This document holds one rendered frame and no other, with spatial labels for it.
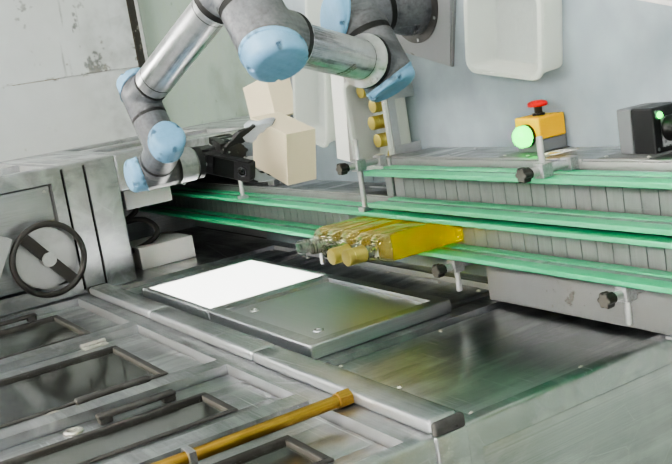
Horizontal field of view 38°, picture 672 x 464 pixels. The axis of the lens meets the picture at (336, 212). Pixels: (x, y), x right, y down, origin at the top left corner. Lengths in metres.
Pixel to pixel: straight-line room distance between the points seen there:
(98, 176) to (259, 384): 1.19
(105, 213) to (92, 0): 3.06
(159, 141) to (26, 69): 3.69
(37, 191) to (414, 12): 1.20
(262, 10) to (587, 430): 0.90
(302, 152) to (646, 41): 0.79
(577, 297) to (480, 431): 0.48
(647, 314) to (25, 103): 4.36
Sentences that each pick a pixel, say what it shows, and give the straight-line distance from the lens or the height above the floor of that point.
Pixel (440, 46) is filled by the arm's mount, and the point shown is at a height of 0.76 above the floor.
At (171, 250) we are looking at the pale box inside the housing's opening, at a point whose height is 1.08.
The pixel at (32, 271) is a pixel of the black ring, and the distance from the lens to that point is 2.81.
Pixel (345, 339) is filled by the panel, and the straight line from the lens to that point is 1.88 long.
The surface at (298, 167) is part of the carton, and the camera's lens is 2.18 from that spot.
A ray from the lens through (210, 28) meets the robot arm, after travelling 1.89.
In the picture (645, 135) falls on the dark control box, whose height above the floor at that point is 0.84.
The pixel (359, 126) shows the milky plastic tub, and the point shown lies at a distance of 2.46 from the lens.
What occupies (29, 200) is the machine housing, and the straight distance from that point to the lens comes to 2.82.
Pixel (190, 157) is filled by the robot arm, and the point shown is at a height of 1.32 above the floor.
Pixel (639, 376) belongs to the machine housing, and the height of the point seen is 0.97.
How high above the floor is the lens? 2.14
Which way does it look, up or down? 30 degrees down
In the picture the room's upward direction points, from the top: 105 degrees counter-clockwise
